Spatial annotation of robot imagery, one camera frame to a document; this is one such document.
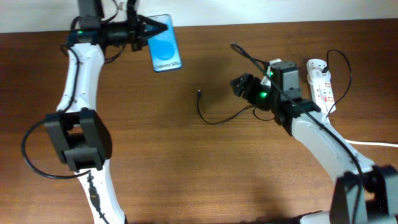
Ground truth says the blue Galaxy smartphone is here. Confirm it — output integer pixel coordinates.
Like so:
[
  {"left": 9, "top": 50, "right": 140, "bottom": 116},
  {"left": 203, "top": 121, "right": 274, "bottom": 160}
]
[{"left": 148, "top": 14, "right": 182, "bottom": 72}]

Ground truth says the black USB charging cable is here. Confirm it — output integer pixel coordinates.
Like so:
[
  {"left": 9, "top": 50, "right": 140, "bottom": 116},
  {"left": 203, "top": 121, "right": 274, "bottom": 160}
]
[{"left": 196, "top": 49, "right": 353, "bottom": 126}]

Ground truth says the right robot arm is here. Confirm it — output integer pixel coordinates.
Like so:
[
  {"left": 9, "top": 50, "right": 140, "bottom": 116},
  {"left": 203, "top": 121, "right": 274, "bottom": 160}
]
[{"left": 231, "top": 61, "right": 397, "bottom": 224}]

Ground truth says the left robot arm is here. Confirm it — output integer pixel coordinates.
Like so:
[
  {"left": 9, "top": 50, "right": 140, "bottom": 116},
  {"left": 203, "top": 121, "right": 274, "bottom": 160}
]
[{"left": 44, "top": 0, "right": 167, "bottom": 223}]

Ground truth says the white USB charger adapter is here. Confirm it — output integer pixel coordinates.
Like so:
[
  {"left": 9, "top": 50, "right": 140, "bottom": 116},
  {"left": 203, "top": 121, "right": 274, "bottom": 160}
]
[{"left": 307, "top": 58, "right": 331, "bottom": 85}]

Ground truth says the white power strip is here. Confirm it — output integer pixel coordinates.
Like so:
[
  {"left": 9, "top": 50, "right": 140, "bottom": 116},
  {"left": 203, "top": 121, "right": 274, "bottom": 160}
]
[{"left": 306, "top": 58, "right": 337, "bottom": 116}]

